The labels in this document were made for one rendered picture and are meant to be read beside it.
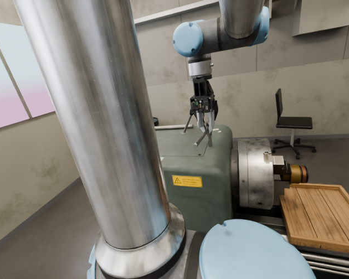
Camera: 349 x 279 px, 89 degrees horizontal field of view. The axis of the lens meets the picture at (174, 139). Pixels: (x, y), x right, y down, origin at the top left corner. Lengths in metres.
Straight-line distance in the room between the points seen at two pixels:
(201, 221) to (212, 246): 0.55
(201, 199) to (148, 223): 0.51
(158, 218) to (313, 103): 3.75
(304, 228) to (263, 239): 0.74
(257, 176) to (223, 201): 0.17
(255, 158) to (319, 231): 0.40
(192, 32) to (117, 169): 0.39
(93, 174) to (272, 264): 0.20
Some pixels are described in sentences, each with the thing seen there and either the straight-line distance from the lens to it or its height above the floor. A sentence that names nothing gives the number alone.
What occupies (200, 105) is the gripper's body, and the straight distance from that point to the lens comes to 0.62.
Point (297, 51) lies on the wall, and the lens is 3.68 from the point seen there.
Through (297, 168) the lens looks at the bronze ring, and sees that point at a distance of 0.92.
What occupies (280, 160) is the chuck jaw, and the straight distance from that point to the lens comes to 0.81.
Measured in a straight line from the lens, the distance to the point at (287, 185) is 0.93.
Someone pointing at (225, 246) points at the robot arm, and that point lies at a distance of 0.24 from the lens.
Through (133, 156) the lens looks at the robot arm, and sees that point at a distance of 0.16.
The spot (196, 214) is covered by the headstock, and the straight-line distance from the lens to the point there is 0.76.
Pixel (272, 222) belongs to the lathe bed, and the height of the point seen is 0.86.
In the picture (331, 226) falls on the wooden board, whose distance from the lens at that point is 1.04.
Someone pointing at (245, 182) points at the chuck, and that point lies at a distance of 0.77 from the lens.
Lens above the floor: 1.59
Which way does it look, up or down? 22 degrees down
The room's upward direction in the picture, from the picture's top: 10 degrees counter-clockwise
